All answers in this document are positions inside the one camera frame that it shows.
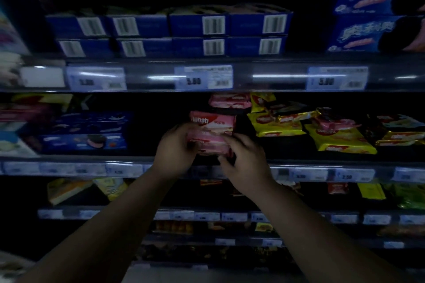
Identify dark gold wafer packet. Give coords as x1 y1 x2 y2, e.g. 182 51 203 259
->
269 102 320 123

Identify colourful snack packets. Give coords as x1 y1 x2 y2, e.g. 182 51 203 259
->
0 93 74 158

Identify large shelf price label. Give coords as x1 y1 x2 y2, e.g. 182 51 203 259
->
306 66 369 91
66 66 128 92
174 65 234 91

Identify person's left forearm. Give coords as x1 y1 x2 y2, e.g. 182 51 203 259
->
15 167 178 283

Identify dark metal shelf rail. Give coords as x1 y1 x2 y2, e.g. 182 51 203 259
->
0 156 425 183
37 206 425 226
0 57 425 93

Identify yellow snack box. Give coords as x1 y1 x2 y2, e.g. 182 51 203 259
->
46 178 94 206

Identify person's left hand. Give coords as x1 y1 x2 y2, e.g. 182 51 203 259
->
151 122 202 181

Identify pale colourful snack box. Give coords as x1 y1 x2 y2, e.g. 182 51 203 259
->
0 11 31 88

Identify row of small price tags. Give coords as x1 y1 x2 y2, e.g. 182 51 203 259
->
0 161 425 183
37 209 425 226

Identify pale yellow snack packet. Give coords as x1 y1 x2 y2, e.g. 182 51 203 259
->
93 178 129 201

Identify stack of small blue boxes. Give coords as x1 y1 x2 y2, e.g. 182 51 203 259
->
45 4 293 58

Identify orange snack packets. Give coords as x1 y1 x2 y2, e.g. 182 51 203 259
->
154 221 194 235

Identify green snack packet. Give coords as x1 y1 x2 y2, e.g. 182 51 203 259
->
385 183 425 210

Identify long blue cookie pack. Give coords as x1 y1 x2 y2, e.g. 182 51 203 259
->
39 134 129 155
50 112 132 135

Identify white and dark wafer packet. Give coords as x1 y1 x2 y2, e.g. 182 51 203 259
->
375 114 425 130

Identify person's right hand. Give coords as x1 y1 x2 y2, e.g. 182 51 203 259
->
217 133 278 198

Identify person's right forearm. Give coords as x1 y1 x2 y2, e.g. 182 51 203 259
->
252 182 415 283

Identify pink wafer packet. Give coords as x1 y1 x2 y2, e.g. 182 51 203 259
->
314 109 361 133
189 130 234 158
209 93 252 110
189 111 237 136

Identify yellow wafer packet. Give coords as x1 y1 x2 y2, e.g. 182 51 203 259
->
251 93 277 113
247 112 307 138
375 131 425 147
305 124 378 155

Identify red snack packet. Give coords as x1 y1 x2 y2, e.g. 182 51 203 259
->
328 182 349 195

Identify blank white shelf label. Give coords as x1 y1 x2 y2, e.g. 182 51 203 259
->
20 67 66 88

